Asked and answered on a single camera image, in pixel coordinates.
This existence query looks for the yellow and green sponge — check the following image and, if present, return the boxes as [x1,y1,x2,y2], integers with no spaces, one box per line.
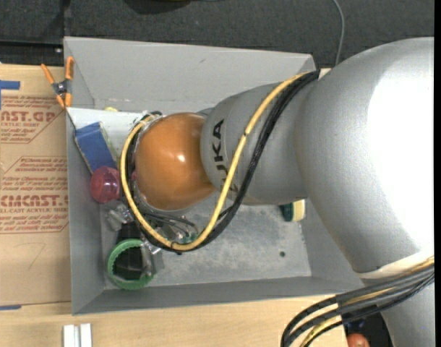
[278,198,308,223]

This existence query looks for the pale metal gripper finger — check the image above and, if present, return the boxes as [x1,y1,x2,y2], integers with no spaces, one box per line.
[104,200,135,231]
[140,241,166,278]

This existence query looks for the pink plastic cup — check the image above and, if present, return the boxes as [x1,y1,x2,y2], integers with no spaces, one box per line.
[89,166,121,205]

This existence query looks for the blue box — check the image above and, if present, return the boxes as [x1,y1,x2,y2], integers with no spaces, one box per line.
[73,121,119,176]

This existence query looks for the brown cardboard board red print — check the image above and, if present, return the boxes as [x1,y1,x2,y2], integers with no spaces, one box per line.
[0,63,73,312]

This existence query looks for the grey metal bin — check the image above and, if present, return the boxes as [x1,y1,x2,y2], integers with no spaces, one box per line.
[63,36,367,316]

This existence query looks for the green ring with black inside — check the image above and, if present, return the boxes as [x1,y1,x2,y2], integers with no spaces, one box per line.
[106,239,158,291]

